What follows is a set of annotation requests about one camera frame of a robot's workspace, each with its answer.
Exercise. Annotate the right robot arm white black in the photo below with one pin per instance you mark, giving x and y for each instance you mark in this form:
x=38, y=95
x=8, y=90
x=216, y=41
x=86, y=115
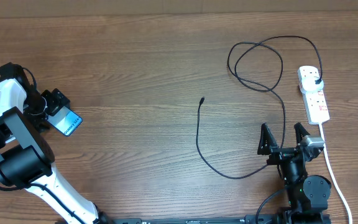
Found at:
x=307, y=194

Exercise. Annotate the white charger plug adapter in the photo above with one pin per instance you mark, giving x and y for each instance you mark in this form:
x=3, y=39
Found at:
x=310, y=85

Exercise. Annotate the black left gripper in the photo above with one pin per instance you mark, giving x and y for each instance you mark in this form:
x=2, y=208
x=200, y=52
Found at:
x=56, y=99

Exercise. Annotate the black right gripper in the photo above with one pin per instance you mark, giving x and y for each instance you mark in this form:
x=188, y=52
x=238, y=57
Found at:
x=266, y=146

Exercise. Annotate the blue Galaxy smartphone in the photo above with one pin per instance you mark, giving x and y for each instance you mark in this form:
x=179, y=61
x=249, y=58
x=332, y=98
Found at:
x=66, y=121

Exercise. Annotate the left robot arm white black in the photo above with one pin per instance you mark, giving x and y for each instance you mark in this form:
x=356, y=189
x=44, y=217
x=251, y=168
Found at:
x=26, y=160

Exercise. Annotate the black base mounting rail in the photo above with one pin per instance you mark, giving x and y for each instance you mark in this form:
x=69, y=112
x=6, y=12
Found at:
x=248, y=219

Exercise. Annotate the white power strip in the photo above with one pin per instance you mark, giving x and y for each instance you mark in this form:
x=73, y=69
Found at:
x=315, y=103

